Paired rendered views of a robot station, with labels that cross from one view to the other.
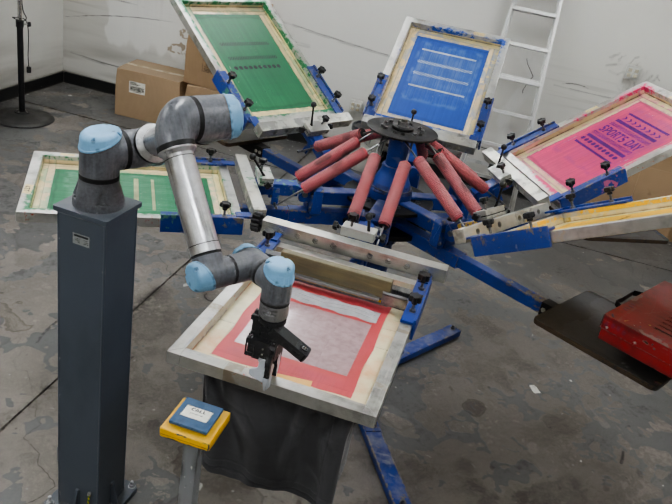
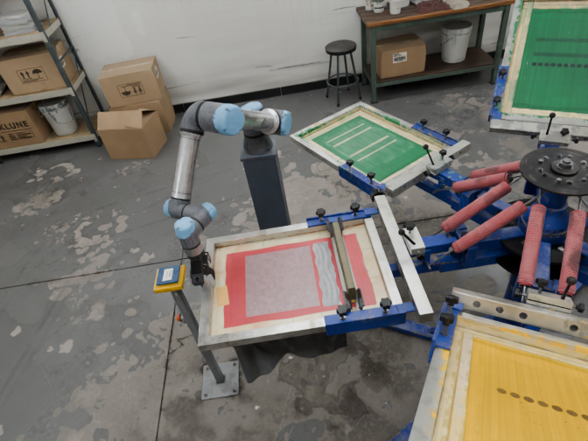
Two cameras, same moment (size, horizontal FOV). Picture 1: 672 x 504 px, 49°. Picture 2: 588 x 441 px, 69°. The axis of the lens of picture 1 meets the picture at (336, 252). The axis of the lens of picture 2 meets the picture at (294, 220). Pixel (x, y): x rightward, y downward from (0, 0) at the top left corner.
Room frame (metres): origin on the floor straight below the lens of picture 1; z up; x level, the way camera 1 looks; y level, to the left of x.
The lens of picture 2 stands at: (1.77, -1.17, 2.34)
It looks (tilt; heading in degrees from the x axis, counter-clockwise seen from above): 41 degrees down; 80
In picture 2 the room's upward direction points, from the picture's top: 10 degrees counter-clockwise
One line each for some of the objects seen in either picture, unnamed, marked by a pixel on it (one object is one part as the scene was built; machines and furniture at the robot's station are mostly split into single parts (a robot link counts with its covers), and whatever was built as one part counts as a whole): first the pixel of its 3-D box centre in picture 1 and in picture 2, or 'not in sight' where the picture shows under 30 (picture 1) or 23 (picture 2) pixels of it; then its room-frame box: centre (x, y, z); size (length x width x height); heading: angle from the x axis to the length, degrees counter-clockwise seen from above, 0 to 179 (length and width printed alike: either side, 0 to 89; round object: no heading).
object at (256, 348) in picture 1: (267, 335); (199, 260); (1.59, 0.13, 1.12); 0.09 x 0.08 x 0.12; 79
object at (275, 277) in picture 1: (277, 281); (187, 232); (1.59, 0.13, 1.28); 0.09 x 0.08 x 0.11; 45
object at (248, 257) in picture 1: (248, 265); (199, 215); (1.65, 0.21, 1.28); 0.11 x 0.11 x 0.08; 45
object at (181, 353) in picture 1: (313, 318); (294, 274); (1.95, 0.03, 0.97); 0.79 x 0.58 x 0.04; 169
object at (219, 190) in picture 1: (174, 171); (387, 139); (2.70, 0.68, 1.05); 1.08 x 0.61 x 0.23; 109
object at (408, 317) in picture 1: (415, 306); (364, 318); (2.13, -0.29, 0.97); 0.30 x 0.05 x 0.07; 169
